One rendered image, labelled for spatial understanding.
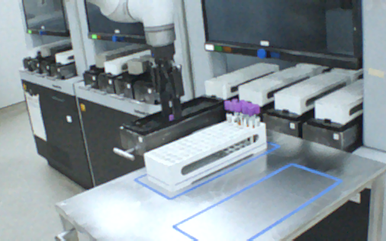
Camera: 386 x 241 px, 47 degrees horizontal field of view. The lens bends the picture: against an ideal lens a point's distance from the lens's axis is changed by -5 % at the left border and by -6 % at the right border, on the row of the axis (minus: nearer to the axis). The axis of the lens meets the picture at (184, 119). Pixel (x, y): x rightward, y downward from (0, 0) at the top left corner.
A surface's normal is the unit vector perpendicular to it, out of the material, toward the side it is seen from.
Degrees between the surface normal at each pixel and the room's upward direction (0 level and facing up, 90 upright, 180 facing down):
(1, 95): 90
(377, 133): 90
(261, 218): 0
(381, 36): 90
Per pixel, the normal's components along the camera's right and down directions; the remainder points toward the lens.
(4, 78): 0.64, 0.18
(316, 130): -0.76, 0.30
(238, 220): -0.11, -0.94
